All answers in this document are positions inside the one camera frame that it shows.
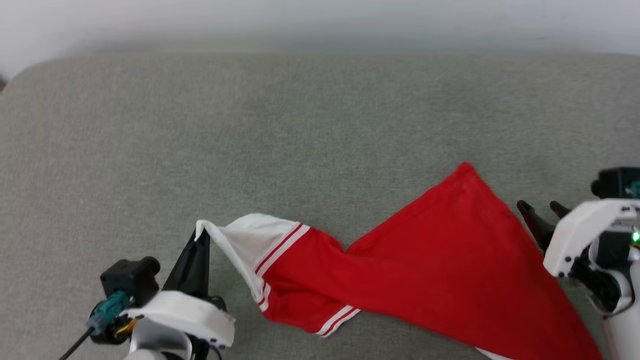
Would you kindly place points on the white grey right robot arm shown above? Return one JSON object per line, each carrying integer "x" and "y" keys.
{"x": 620, "y": 300}

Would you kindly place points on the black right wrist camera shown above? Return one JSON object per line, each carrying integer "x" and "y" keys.
{"x": 615, "y": 182}

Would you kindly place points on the grey fabric sofa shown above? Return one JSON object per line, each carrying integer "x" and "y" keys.
{"x": 250, "y": 140}

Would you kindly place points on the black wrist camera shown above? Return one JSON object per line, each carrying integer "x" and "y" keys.
{"x": 615, "y": 182}
{"x": 131, "y": 280}

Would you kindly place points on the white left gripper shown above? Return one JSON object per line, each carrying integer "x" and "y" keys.
{"x": 185, "y": 310}

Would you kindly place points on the red and white garment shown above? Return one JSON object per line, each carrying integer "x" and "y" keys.
{"x": 440, "y": 265}

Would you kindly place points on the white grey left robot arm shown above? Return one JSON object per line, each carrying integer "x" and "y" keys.
{"x": 155, "y": 345}

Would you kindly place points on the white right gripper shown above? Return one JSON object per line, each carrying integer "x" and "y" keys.
{"x": 570, "y": 235}

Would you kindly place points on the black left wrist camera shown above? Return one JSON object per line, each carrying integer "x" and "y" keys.
{"x": 131, "y": 280}

